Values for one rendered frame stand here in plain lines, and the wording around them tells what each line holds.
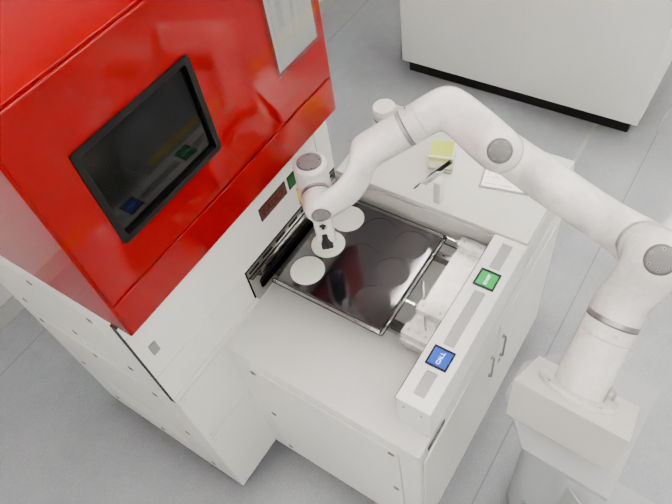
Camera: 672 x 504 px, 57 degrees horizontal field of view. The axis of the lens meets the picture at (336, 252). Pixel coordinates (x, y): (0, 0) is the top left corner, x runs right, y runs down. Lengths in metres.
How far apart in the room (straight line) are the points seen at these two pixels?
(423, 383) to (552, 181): 0.55
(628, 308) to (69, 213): 1.14
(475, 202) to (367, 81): 2.10
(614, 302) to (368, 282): 0.64
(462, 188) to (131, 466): 1.68
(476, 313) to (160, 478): 1.51
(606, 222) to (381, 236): 0.65
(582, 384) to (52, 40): 1.26
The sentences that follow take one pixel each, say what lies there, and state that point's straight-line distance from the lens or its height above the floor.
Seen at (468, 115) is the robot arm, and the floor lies 1.40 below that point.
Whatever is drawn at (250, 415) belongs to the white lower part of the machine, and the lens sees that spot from 2.18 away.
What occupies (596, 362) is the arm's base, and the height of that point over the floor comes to 1.02.
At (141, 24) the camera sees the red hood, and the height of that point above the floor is 1.78.
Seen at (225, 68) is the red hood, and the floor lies 1.59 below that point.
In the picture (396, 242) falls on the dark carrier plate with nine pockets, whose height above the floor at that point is 0.90.
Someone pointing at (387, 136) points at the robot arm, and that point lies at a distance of 1.46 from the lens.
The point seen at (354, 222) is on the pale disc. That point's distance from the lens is 1.88.
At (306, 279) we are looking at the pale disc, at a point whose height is 0.90.
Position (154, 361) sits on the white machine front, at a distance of 1.61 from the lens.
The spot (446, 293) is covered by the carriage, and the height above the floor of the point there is 0.88.
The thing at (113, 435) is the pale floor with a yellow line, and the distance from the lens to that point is 2.79.
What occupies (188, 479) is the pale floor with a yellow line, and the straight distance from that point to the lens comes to 2.60.
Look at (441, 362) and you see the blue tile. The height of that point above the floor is 0.96.
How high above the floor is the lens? 2.34
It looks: 52 degrees down
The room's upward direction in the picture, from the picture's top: 12 degrees counter-clockwise
